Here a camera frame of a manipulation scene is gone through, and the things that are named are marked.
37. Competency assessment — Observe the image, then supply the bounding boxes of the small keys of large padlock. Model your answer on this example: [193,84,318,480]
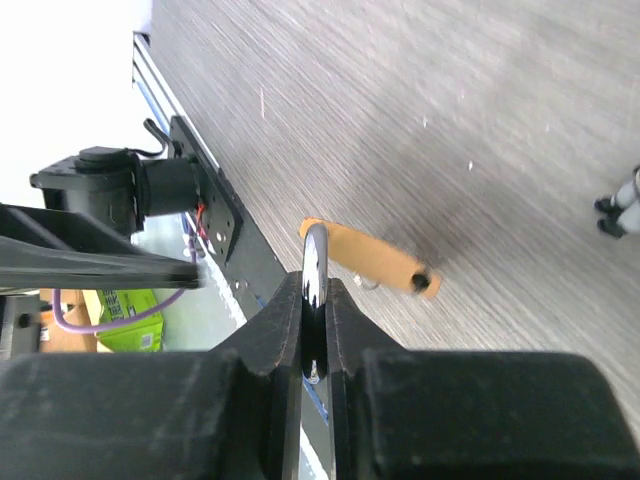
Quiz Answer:
[353,274,380,291]

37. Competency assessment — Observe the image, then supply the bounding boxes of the green product box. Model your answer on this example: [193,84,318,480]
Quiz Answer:
[94,288,165,354]

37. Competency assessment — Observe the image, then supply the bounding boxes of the keys with panda keychain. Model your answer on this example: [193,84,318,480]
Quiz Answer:
[594,166,640,239]

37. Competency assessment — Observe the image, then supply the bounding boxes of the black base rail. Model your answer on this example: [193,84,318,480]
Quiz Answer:
[167,114,331,480]

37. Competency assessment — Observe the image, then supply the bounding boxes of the large brass padlock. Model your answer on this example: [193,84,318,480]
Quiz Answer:
[299,217,441,383]

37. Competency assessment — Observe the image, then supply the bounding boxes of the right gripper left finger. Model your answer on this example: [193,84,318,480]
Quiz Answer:
[1,273,302,479]

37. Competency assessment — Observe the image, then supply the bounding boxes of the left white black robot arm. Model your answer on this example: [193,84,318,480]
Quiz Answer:
[1,147,201,294]

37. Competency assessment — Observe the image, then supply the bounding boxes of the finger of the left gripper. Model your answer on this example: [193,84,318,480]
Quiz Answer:
[1,204,200,290]

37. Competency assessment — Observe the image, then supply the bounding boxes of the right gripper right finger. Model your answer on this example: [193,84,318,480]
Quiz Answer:
[325,279,639,479]

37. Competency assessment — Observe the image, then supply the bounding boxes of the cardboard box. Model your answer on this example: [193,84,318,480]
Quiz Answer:
[39,289,97,353]

